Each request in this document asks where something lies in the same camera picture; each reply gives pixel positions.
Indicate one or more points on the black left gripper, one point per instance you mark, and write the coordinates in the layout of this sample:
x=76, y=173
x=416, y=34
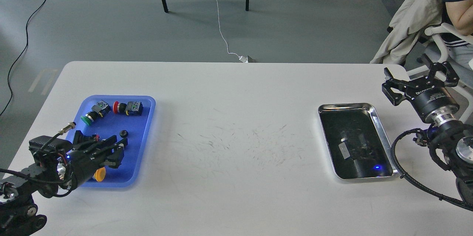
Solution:
x=84, y=159

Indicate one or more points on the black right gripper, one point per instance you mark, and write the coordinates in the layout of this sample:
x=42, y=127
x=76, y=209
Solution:
x=426, y=97

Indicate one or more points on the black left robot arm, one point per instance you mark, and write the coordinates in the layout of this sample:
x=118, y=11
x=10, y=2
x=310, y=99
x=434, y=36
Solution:
x=59, y=167

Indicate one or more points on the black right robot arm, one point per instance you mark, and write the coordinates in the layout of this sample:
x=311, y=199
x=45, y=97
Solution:
x=449, y=140

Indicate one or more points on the black red push button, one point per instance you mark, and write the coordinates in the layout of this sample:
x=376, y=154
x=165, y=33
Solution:
x=79, y=137

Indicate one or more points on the blue plastic tray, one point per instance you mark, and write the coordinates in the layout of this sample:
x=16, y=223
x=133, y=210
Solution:
x=137, y=128

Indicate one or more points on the beige jacket on chair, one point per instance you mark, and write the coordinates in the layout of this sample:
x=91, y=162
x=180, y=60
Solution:
x=408, y=24

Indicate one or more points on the silver metal tray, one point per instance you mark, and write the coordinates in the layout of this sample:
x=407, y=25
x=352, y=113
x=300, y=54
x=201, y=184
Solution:
x=357, y=143

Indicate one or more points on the seated person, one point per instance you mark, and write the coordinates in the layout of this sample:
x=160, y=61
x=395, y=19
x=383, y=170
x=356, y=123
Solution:
x=459, y=13

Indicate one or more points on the yellow push button switch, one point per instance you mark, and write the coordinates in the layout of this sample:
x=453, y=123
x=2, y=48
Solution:
x=99, y=175

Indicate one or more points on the green push button switch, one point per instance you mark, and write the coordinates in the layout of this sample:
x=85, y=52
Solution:
x=98, y=110

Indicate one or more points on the red push button switch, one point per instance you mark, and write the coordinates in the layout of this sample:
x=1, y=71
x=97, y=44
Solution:
x=131, y=108

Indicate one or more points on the white chair frame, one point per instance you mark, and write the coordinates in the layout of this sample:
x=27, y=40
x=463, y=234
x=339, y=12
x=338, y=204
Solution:
x=434, y=33

